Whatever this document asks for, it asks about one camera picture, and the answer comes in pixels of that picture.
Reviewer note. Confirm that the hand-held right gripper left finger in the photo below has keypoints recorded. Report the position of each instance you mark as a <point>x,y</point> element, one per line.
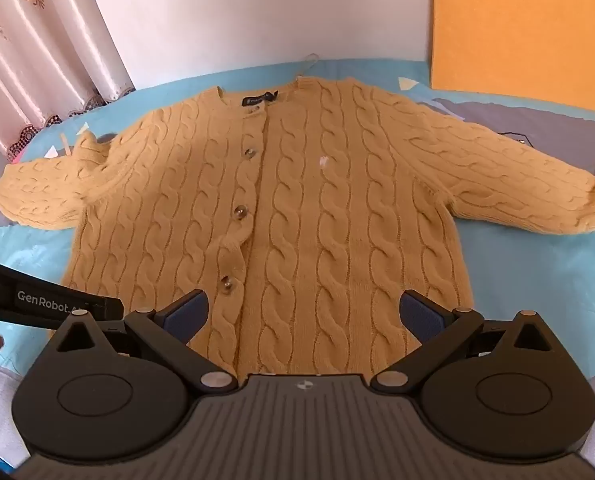
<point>190,315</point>

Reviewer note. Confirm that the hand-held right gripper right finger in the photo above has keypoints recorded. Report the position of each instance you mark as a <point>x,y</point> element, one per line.
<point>420,315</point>

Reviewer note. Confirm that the blue printed bedsheet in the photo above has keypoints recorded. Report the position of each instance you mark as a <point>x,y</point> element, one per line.
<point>527,280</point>

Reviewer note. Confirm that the pale pink lace curtain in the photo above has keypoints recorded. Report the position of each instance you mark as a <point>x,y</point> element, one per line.
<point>37,35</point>

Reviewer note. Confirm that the orange board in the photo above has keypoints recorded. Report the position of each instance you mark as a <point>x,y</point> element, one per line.
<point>522,25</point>

